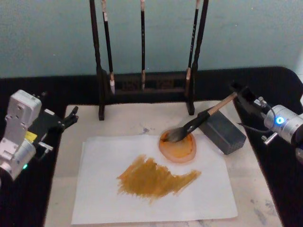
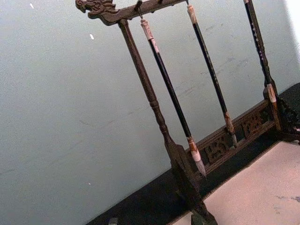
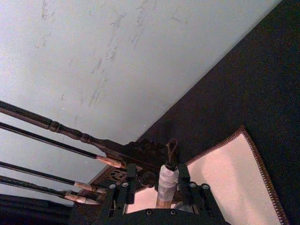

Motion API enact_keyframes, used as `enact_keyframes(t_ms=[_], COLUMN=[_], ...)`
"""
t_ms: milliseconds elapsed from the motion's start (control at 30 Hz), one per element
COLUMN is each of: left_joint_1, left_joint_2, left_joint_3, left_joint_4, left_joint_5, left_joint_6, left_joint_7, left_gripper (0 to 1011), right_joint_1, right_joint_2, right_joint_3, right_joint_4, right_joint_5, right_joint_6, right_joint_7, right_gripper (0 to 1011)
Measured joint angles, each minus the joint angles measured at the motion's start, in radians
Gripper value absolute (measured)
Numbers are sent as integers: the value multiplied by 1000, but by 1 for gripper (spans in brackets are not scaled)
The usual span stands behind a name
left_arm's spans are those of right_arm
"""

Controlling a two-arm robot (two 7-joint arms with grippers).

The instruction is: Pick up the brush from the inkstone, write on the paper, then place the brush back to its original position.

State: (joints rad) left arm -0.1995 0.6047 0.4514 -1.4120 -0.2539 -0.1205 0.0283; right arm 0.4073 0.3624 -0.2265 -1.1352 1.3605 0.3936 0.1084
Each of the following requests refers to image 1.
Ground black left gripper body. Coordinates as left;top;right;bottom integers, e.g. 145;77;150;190
27;108;65;145

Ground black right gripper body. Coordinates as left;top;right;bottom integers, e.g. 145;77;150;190
232;86;273;132

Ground large wooden-handled paint brush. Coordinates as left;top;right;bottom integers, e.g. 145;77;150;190
162;91;239;143

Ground white felt mat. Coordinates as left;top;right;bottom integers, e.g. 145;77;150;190
43;101;284;227

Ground dark grey rectangular block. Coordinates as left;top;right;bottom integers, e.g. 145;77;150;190
198;110;247;156

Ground dark wooden brush rack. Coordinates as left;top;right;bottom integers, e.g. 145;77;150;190
89;0;210;122

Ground white paper sheet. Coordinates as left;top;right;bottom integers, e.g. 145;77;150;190
71;134;239;225

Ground hanging brush with brown ferrule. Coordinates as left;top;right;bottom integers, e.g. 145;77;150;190
185;0;201;96

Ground hanging brush with white tip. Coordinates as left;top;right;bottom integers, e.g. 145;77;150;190
101;0;116;96

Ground round orange paint dish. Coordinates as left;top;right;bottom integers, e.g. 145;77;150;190
158;129;197;164

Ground black table cloth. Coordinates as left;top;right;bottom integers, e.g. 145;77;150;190
0;66;303;227

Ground hanging brush with dark tip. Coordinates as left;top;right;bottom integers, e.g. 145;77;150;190
139;0;146;91

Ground thin dark gripper cable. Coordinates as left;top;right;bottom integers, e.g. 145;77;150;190
236;96;277;133

